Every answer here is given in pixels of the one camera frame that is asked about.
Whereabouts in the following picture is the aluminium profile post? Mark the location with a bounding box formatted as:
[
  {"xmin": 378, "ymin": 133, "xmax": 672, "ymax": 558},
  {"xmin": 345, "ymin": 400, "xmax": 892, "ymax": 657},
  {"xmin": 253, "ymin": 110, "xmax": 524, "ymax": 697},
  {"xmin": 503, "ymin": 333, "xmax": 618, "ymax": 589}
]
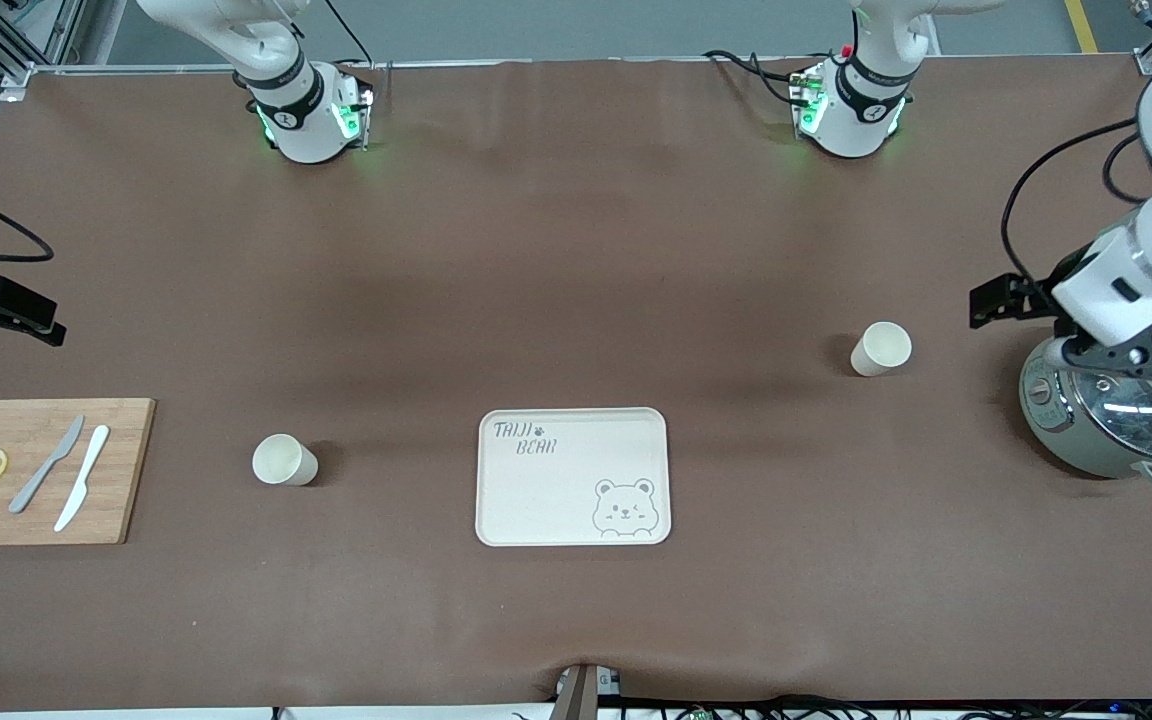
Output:
[{"xmin": 554, "ymin": 660, "xmax": 625, "ymax": 720}]

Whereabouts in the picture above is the glass pot lid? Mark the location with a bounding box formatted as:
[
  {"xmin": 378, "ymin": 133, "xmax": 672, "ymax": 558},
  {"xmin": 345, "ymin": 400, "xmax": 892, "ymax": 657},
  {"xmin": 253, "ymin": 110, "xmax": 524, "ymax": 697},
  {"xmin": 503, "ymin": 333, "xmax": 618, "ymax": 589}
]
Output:
[{"xmin": 1069, "ymin": 335, "xmax": 1152, "ymax": 463}]

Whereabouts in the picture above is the cream bear print tray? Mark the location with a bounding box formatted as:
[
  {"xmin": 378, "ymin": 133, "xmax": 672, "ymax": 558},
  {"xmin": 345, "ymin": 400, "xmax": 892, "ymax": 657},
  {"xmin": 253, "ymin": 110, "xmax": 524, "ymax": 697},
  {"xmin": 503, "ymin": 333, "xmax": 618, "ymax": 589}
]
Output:
[{"xmin": 475, "ymin": 407, "xmax": 673, "ymax": 548}]

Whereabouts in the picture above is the white plastic knife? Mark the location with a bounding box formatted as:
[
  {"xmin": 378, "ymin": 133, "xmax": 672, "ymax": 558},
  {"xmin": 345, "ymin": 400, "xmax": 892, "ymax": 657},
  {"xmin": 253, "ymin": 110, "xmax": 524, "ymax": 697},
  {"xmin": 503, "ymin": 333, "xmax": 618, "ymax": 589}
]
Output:
[{"xmin": 53, "ymin": 424, "xmax": 111, "ymax": 533}]

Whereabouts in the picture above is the black arm base cable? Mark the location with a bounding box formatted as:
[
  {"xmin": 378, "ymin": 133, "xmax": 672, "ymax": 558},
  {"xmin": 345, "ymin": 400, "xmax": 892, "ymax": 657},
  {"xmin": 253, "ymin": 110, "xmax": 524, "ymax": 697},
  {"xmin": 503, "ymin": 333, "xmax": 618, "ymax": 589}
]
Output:
[
  {"xmin": 703, "ymin": 49, "xmax": 837, "ymax": 74},
  {"xmin": 748, "ymin": 55, "xmax": 807, "ymax": 108},
  {"xmin": 321, "ymin": 0, "xmax": 377, "ymax": 69}
]

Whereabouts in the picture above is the white plastic cup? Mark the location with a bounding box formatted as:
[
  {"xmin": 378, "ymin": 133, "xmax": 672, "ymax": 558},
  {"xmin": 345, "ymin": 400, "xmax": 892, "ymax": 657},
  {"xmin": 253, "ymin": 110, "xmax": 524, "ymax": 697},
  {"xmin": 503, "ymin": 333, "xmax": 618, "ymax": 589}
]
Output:
[
  {"xmin": 850, "ymin": 321, "xmax": 913, "ymax": 378},
  {"xmin": 252, "ymin": 433, "xmax": 320, "ymax": 487}
]

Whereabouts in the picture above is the short black left arm cable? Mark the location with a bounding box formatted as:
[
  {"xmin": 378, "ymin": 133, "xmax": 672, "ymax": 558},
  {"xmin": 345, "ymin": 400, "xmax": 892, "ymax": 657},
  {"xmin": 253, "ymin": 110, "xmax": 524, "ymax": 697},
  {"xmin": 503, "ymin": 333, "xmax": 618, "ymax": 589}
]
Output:
[{"xmin": 1101, "ymin": 133, "xmax": 1152, "ymax": 207}]

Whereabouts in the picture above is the grey plastic knife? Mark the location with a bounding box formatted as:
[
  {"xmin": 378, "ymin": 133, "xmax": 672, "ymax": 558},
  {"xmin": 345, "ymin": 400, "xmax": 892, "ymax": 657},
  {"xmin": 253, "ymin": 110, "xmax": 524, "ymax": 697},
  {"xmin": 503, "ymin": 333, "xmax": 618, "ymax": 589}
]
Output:
[{"xmin": 8, "ymin": 415, "xmax": 86, "ymax": 515}]

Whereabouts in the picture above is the bamboo cutting board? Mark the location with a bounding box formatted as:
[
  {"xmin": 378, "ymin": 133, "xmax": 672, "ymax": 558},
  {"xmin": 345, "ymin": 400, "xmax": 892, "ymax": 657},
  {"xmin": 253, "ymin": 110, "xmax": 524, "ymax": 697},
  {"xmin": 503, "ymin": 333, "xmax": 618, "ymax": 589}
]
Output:
[{"xmin": 0, "ymin": 398, "xmax": 157, "ymax": 547}]

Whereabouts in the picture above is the brown table mat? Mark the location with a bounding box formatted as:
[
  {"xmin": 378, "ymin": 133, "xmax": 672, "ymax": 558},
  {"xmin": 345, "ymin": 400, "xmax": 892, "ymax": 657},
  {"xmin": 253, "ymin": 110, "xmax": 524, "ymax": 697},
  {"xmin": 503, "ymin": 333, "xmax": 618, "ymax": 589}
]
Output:
[{"xmin": 0, "ymin": 58, "xmax": 1152, "ymax": 713}]

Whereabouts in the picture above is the aluminium table frame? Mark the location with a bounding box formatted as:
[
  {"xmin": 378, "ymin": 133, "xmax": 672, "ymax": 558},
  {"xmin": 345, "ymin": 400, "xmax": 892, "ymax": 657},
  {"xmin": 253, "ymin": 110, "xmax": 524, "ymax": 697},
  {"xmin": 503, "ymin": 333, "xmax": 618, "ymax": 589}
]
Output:
[{"xmin": 0, "ymin": 0, "xmax": 1152, "ymax": 106}]

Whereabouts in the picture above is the grey-green electric cooking pot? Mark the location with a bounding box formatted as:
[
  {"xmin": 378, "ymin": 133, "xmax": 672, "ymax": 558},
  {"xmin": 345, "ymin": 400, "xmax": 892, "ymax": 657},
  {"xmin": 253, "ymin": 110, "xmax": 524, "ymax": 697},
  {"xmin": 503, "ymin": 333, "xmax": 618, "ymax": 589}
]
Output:
[{"xmin": 1019, "ymin": 318, "xmax": 1152, "ymax": 490}]

